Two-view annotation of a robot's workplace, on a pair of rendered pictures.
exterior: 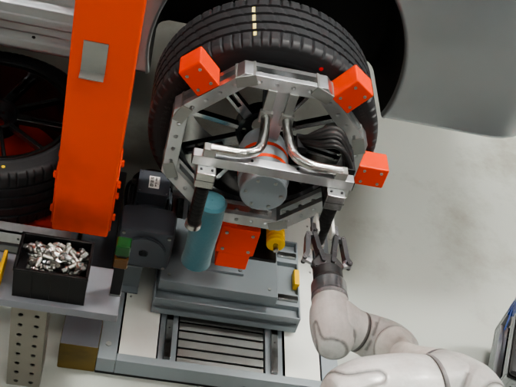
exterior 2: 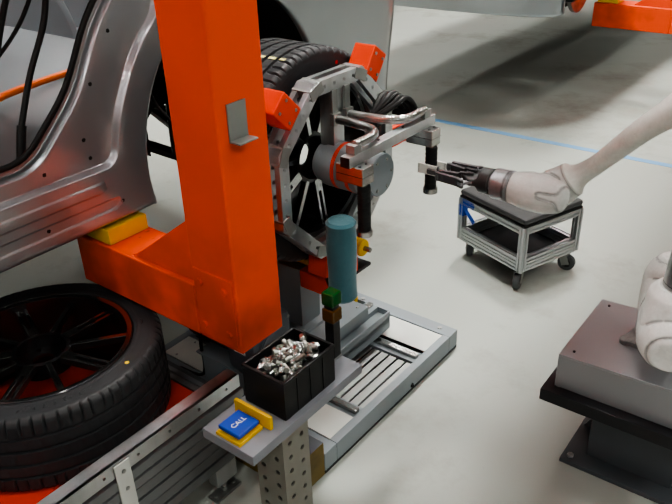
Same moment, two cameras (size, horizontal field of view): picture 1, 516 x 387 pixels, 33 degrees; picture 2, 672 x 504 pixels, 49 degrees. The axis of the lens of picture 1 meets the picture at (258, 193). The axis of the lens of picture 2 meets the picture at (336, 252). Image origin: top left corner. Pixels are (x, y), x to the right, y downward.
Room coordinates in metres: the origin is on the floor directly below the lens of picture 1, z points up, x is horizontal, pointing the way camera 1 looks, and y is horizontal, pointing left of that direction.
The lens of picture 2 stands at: (0.35, 1.33, 1.68)
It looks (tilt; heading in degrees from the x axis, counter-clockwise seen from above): 29 degrees down; 321
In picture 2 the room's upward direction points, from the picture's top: 2 degrees counter-clockwise
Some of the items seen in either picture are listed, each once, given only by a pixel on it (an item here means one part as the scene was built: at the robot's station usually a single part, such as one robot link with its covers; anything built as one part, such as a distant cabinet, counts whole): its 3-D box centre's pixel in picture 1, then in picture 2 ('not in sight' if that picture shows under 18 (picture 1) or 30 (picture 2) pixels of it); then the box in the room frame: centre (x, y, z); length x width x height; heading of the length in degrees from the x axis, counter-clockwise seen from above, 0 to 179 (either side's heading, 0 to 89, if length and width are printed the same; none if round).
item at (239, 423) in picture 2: not in sight; (239, 425); (1.54, 0.66, 0.47); 0.07 x 0.07 x 0.02; 12
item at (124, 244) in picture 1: (123, 246); (331, 297); (1.62, 0.30, 0.64); 0.04 x 0.04 x 0.04; 12
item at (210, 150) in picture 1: (242, 122); (344, 120); (1.79, 0.09, 1.03); 0.19 x 0.18 x 0.11; 12
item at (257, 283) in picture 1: (226, 236); (299, 295); (2.10, 0.06, 0.32); 0.40 x 0.30 x 0.28; 102
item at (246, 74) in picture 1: (262, 151); (333, 162); (1.93, 0.02, 0.85); 0.54 x 0.07 x 0.54; 102
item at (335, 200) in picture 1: (333, 191); (423, 134); (1.77, -0.19, 0.93); 0.09 x 0.05 x 0.05; 12
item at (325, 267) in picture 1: (327, 269); (479, 178); (1.58, -0.23, 0.83); 0.09 x 0.08 x 0.07; 12
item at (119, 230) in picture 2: not in sight; (114, 223); (2.30, 0.58, 0.71); 0.14 x 0.14 x 0.05; 12
